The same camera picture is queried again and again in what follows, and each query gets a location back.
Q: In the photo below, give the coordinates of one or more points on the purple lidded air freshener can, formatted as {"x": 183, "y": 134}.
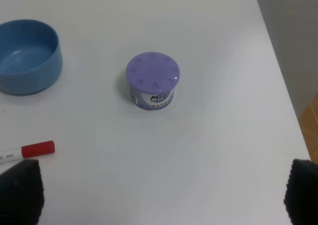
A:
{"x": 152, "y": 77}

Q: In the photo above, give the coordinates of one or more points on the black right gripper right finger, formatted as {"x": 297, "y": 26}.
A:
{"x": 301, "y": 197}

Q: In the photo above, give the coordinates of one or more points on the red capped white marker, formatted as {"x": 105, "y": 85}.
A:
{"x": 29, "y": 151}

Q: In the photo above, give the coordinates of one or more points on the blue plastic bowl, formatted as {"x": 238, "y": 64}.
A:
{"x": 30, "y": 57}

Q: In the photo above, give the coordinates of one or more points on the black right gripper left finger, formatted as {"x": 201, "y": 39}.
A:
{"x": 21, "y": 194}

